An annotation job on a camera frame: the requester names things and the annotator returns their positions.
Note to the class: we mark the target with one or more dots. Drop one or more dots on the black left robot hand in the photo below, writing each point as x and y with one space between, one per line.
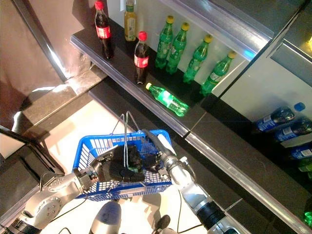
117 168

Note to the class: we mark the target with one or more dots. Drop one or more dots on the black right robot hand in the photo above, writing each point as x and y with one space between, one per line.
162 146

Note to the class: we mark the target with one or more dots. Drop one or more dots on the blue plastic shopping basket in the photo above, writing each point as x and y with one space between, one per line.
85 151

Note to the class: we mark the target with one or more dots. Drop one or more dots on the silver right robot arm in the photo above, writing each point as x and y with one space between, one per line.
190 187

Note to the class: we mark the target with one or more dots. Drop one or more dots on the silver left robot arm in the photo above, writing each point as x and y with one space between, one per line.
53 195

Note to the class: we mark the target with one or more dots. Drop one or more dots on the green drink can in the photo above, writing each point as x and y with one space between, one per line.
306 165

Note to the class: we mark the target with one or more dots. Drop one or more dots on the silver left robot leg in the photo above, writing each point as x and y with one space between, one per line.
107 217

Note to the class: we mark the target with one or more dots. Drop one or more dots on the black metal floor stand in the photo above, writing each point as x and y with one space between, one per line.
31 158

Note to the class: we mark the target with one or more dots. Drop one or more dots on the Coca-Cola bottle red cap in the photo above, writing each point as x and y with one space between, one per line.
141 59
103 31

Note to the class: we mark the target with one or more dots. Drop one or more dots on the small yellow tea bottle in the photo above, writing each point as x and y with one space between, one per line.
130 24

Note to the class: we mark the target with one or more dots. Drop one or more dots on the black shelf with clear rail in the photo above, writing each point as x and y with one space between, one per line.
109 102
122 73
219 190
243 156

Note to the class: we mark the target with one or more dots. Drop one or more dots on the grey shelf with clear rail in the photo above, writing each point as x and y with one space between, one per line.
219 26

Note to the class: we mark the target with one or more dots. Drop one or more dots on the grey metal shelf without rail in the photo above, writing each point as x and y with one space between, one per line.
295 56

